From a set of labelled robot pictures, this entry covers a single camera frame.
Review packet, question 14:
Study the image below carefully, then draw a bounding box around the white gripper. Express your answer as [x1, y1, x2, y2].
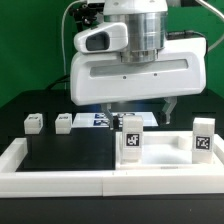
[70, 38, 206, 130]

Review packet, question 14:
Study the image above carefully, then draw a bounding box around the white square tabletop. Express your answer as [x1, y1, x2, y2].
[115, 131, 224, 170]

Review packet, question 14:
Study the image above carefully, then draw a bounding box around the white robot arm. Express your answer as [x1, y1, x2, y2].
[70, 0, 211, 128]

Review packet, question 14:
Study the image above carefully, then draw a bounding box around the white sheet with fiducial markers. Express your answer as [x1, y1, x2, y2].
[72, 112, 158, 128]

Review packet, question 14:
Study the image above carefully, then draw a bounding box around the white U-shaped obstacle fence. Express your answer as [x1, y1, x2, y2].
[0, 138, 224, 198]

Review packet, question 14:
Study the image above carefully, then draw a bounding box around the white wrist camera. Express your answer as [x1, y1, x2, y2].
[74, 22, 128, 54]

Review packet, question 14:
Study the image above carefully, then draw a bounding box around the white cable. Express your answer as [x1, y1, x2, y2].
[60, 0, 88, 90]

